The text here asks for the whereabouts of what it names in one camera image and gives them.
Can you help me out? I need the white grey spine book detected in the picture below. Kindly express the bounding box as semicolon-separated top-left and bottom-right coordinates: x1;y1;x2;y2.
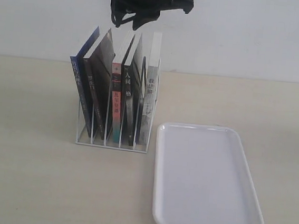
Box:
138;32;162;151

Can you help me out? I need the white plastic tray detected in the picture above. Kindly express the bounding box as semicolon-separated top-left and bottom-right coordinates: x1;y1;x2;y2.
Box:
152;122;264;224

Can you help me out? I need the white wire book rack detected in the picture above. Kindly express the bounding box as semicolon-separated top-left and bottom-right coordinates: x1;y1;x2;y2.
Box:
75;56;161;153

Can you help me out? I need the black spine book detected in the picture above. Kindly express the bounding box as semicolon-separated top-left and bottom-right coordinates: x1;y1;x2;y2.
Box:
121;33;143;147

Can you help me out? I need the blue moon cover book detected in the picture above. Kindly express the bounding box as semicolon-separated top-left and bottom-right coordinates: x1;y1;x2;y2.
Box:
70;27;100;138

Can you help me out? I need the pink teal spine book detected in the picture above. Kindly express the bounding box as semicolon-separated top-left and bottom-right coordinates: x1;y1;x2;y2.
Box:
104;30;136;144

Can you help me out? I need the dark brown book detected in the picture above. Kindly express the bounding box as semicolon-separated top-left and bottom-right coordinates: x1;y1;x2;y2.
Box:
83;27;115;140

